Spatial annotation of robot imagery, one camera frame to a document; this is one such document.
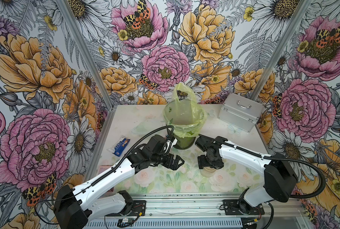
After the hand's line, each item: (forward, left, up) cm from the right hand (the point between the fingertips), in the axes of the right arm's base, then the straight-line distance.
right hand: (209, 169), depth 81 cm
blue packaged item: (+17, +54, 0) cm, 57 cm away
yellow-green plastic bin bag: (+34, +12, +9) cm, 37 cm away
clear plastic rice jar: (-3, +2, +4) cm, 5 cm away
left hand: (0, +19, +10) cm, 21 cm away
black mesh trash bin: (+16, +12, +3) cm, 20 cm away
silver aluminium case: (+36, -27, +7) cm, 46 cm away
